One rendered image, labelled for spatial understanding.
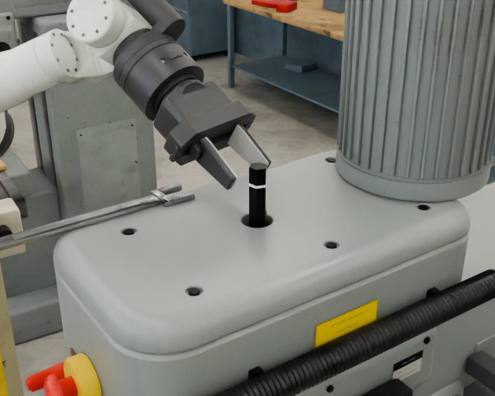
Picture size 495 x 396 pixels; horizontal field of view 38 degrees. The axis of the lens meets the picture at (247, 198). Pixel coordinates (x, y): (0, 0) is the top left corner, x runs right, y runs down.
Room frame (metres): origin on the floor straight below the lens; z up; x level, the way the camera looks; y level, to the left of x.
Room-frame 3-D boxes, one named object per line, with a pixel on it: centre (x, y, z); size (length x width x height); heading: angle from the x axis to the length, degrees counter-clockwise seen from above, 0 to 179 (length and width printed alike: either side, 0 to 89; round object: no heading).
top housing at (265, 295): (0.75, -0.02, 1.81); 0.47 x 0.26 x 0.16; 124
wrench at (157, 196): (0.74, 0.18, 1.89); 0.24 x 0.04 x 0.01; 125
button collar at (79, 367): (0.61, 0.18, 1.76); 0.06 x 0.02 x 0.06; 34
